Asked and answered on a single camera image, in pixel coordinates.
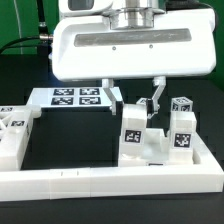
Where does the black cable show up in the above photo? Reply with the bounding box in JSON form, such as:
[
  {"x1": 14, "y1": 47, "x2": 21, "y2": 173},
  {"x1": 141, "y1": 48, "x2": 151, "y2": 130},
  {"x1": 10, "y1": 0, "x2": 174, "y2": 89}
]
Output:
[{"x1": 0, "y1": 34, "x2": 56, "y2": 56}]

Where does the white tagged cube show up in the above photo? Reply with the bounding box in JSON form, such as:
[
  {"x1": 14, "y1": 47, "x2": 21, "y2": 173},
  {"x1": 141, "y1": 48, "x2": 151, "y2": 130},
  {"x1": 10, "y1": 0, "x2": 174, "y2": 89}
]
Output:
[
  {"x1": 171, "y1": 97, "x2": 193, "y2": 112},
  {"x1": 136, "y1": 98, "x2": 149, "y2": 105}
]

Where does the white tag sheet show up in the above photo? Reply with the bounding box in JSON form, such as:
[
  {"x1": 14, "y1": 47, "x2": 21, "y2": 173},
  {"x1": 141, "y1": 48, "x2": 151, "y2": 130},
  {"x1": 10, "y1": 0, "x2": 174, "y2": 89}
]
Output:
[{"x1": 27, "y1": 87, "x2": 112, "y2": 108}]

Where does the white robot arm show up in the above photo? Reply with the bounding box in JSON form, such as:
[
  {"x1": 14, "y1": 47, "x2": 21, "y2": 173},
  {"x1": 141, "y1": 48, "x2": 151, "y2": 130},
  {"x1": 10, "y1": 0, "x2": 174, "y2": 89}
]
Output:
[{"x1": 52, "y1": 0, "x2": 216, "y2": 116}]

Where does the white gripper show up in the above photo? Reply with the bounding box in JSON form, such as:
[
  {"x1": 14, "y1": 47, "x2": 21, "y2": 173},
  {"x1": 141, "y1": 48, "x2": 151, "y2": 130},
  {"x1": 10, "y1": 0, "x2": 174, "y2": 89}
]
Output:
[{"x1": 52, "y1": 9, "x2": 216, "y2": 119}]

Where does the white U-shaped frame fence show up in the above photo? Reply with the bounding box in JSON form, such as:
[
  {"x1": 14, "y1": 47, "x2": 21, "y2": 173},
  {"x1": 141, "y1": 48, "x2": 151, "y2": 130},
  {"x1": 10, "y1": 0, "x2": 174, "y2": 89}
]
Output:
[{"x1": 0, "y1": 137, "x2": 224, "y2": 202}]

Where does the white chair seat part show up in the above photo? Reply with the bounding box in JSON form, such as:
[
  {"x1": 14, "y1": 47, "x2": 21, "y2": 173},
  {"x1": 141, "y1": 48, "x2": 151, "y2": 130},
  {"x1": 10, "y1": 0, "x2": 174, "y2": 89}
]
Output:
[{"x1": 118, "y1": 128, "x2": 193, "y2": 167}]

